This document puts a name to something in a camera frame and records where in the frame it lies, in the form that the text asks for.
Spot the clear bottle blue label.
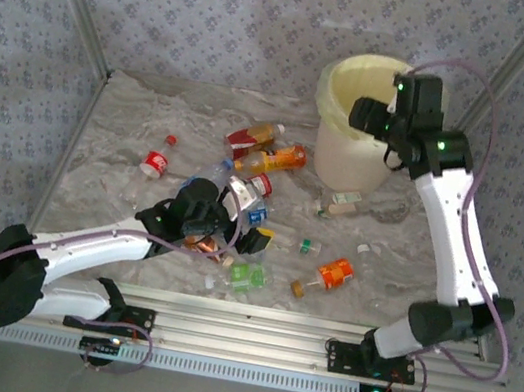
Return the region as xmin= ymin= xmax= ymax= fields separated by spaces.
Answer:
xmin=245 ymin=203 xmax=270 ymax=229

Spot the green plastic wrapper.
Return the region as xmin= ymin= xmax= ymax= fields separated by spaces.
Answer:
xmin=202 ymin=255 xmax=272 ymax=300

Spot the clear bottle blue cap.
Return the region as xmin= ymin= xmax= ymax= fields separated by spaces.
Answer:
xmin=180 ymin=150 xmax=237 ymax=199

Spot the copper brown bottle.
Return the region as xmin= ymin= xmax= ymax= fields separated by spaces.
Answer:
xmin=178 ymin=231 xmax=239 ymax=269

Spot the square clear bottle green band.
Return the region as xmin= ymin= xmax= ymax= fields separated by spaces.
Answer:
xmin=272 ymin=232 xmax=324 ymax=259

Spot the cola bottle red cap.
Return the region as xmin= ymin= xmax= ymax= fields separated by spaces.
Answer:
xmin=118 ymin=127 xmax=180 ymax=214

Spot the clear bottle red scenic label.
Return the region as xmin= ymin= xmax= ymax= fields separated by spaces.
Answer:
xmin=240 ymin=169 xmax=277 ymax=204

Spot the tea bottle red yellow label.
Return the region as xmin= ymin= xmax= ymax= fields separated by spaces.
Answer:
xmin=220 ymin=114 xmax=288 ymax=169

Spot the orange juice bottle orange label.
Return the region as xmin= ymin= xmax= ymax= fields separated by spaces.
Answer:
xmin=232 ymin=134 xmax=310 ymax=185

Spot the clear bottle white green label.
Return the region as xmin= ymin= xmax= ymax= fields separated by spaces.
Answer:
xmin=309 ymin=183 xmax=383 ymax=227

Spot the cream plastic bin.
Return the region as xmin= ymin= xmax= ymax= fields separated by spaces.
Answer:
xmin=299 ymin=46 xmax=433 ymax=205

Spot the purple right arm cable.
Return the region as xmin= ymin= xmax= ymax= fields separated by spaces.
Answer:
xmin=354 ymin=50 xmax=524 ymax=387

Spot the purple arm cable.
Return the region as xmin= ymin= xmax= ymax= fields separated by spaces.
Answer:
xmin=354 ymin=50 xmax=524 ymax=387
xmin=0 ymin=144 xmax=249 ymax=340

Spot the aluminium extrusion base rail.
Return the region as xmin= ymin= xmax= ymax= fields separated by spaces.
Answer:
xmin=35 ymin=267 xmax=518 ymax=392

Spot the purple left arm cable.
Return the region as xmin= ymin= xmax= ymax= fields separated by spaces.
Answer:
xmin=0 ymin=144 xmax=249 ymax=340

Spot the grey slotted cable duct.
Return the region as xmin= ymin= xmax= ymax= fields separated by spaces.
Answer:
xmin=0 ymin=315 xmax=370 ymax=392

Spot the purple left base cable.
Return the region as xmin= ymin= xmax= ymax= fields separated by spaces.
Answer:
xmin=76 ymin=315 xmax=157 ymax=381

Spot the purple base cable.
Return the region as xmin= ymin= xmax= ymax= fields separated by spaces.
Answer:
xmin=76 ymin=315 xmax=157 ymax=381
xmin=367 ymin=350 xmax=432 ymax=392

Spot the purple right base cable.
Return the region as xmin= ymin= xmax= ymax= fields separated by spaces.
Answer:
xmin=367 ymin=350 xmax=432 ymax=392

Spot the aluminium side rail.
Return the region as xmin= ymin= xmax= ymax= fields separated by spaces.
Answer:
xmin=466 ymin=333 xmax=492 ymax=362

